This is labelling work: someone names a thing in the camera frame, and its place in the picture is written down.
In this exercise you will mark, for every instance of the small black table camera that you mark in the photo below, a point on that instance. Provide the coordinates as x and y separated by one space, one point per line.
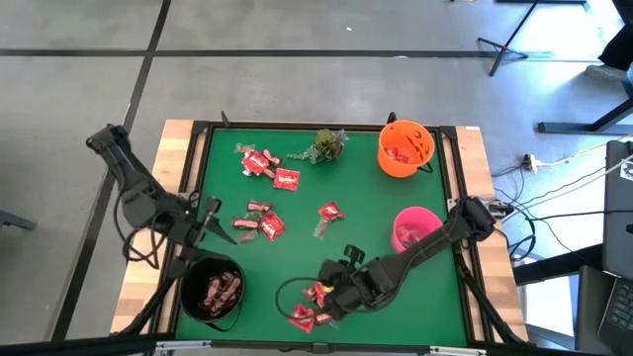
321 348

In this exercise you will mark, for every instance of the black pumpkin face bucket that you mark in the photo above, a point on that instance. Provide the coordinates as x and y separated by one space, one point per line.
190 292

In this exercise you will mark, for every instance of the black table leg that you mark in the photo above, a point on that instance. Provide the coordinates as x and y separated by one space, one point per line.
569 127

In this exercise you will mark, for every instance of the red Skittles pack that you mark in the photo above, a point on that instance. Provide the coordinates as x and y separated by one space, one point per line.
397 154
331 211
316 296
255 163
301 319
272 227
287 179

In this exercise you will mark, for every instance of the green clear wrapped candy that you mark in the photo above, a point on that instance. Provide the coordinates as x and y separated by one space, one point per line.
255 216

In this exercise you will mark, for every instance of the red clear wrapped candy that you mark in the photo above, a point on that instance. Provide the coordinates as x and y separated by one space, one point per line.
248 237

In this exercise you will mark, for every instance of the white frame corner bracket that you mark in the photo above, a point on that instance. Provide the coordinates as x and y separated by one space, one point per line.
183 345
457 350

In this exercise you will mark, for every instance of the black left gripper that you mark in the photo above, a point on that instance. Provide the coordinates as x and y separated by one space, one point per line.
188 230

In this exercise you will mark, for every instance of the clear wrapped hard candy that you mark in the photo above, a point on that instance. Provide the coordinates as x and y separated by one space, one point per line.
409 234
244 148
321 230

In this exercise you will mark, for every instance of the black floor tripod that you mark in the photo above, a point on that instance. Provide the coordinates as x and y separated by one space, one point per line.
503 49

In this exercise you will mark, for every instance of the candies inside bucket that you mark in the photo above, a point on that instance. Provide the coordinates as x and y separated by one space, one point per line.
230 288

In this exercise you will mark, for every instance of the white floor power strip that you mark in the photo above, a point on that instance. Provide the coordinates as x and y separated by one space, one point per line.
530 162

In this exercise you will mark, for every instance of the yellow label tag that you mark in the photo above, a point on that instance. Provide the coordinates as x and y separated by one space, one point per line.
327 288

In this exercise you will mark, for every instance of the person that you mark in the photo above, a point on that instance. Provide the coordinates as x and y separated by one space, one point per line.
618 49

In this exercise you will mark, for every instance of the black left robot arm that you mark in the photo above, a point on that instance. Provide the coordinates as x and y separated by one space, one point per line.
131 180

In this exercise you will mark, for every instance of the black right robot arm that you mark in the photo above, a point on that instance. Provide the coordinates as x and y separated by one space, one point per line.
425 242

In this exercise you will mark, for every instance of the small potted artificial plant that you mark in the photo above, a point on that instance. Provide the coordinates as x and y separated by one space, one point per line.
327 146

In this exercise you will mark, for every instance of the orange pumpkin face bucket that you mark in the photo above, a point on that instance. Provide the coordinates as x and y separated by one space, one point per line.
390 133

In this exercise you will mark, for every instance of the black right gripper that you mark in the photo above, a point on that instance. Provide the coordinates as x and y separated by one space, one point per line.
343 287

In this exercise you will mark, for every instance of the pink plastic bucket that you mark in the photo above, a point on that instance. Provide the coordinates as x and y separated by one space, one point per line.
415 217

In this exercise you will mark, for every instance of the green table mat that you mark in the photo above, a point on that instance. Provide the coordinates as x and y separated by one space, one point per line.
371 306

